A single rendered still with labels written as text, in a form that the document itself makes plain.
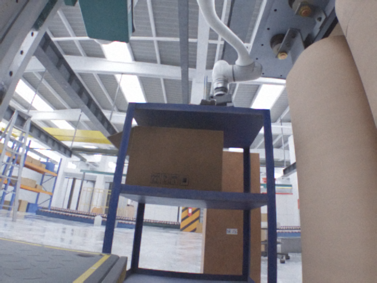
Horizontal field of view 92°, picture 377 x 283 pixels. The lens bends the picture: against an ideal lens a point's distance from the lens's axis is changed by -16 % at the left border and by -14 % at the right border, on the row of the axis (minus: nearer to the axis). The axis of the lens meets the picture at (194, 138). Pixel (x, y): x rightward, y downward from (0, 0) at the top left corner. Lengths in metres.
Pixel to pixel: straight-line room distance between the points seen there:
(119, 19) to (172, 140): 0.52
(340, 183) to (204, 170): 0.50
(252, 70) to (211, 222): 0.95
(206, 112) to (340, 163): 0.54
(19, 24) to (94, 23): 0.28
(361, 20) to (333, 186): 0.46
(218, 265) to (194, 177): 0.72
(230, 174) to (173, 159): 0.65
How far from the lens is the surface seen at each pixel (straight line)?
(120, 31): 0.83
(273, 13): 1.18
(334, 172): 0.72
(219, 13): 11.72
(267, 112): 0.97
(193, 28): 12.33
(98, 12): 0.80
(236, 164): 1.50
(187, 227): 10.49
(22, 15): 0.67
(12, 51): 0.61
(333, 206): 0.72
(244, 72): 1.24
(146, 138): 0.96
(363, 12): 0.70
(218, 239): 1.43
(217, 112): 0.92
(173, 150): 0.92
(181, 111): 0.93
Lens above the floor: 0.42
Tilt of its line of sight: 22 degrees up
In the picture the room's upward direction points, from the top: 4 degrees clockwise
